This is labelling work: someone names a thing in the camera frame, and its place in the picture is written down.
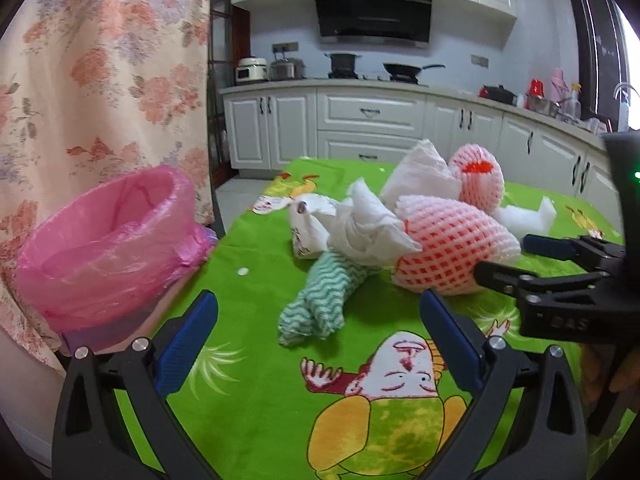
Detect white plastic bag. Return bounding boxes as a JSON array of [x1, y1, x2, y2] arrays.
[[380, 139, 462, 209]]

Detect long pink foam net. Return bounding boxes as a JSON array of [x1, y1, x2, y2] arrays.
[[392, 195, 521, 296]]

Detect floral curtain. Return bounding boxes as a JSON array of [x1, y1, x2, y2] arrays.
[[1, 0, 215, 370]]

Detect black casserole pot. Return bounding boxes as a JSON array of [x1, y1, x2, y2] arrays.
[[478, 84, 518, 106]]

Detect pink bag trash bin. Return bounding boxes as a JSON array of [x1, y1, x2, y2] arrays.
[[15, 165, 215, 351]]

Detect wooden glass door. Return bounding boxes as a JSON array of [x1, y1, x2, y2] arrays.
[[206, 0, 250, 188]]

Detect black frying pan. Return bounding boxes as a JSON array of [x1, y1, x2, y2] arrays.
[[383, 63, 445, 84]]

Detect green striped cloth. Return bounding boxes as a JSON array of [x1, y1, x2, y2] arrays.
[[278, 252, 380, 347]]

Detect black range hood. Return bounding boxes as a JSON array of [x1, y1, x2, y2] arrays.
[[314, 0, 433, 44]]

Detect person's right hand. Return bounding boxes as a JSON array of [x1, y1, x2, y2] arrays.
[[579, 344, 640, 413]]

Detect steel bowl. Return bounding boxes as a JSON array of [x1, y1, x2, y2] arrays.
[[527, 96, 560, 117]]

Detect white L-shaped foam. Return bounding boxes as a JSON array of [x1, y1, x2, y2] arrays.
[[492, 196, 556, 242]]

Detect chrome sink faucet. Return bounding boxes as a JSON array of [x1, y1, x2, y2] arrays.
[[613, 81, 640, 131]]

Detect window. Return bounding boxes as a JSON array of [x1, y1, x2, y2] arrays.
[[570, 0, 639, 131]]

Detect steel pressure cooker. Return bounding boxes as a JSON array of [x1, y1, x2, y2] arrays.
[[269, 58, 306, 81]]

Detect white tissue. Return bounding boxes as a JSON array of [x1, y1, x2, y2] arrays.
[[303, 178, 422, 266]]

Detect round pink foam net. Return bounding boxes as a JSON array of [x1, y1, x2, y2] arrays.
[[448, 144, 504, 214]]

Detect paper cup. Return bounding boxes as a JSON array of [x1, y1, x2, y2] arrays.
[[288, 193, 337, 260]]

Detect white rice cooker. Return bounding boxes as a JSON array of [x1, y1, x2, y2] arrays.
[[235, 56, 269, 84]]

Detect white lower cabinets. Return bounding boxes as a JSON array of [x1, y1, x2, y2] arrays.
[[221, 79, 622, 229]]

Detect black stock pot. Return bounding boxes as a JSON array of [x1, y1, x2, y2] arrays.
[[324, 52, 359, 79]]

